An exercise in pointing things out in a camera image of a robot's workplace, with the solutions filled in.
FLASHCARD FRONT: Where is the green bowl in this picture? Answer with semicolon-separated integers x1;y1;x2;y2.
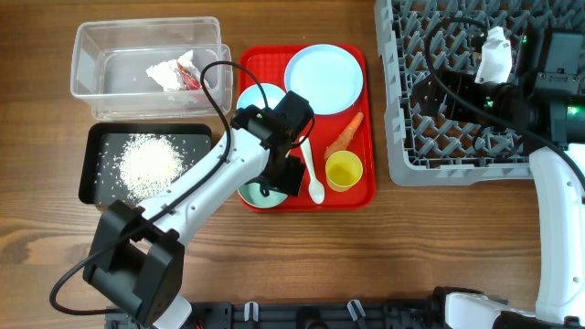
238;183;287;209

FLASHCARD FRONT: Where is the orange carrot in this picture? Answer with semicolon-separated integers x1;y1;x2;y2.
324;112;364;160

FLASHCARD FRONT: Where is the light blue bowl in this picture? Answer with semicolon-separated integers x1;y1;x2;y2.
237;83;285;110

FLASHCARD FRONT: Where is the red foil wrapper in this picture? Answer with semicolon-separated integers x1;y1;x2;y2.
177;63;202;90

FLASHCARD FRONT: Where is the white rice pile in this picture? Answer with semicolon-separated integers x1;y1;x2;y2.
94;133;198;205

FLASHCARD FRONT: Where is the white napkin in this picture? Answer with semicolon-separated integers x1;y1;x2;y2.
145;50;209;91

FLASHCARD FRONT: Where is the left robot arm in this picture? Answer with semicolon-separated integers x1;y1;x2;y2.
82;91;314;328

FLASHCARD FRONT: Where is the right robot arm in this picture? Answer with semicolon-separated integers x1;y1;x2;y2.
412;17;584;328

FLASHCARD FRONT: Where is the grey dishwasher rack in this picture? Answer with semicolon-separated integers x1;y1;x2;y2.
373;0;585;187

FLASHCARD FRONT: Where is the white plastic spoon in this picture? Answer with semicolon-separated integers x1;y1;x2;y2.
300;136;325;205

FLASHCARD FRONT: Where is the yellow cup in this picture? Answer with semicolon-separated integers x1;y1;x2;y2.
325;151;364;192

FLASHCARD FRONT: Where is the light blue plate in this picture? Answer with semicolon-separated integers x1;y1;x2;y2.
283;44;364;115

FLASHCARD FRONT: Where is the red serving tray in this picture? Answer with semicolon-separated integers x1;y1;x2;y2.
240;44;377;213

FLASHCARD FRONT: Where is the black plastic tray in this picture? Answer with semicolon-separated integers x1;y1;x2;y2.
79;122;212;207

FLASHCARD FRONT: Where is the clear plastic bin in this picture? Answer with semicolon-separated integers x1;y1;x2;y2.
70;16;233;121

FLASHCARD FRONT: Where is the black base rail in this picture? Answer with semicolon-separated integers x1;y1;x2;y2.
182;300;442;329

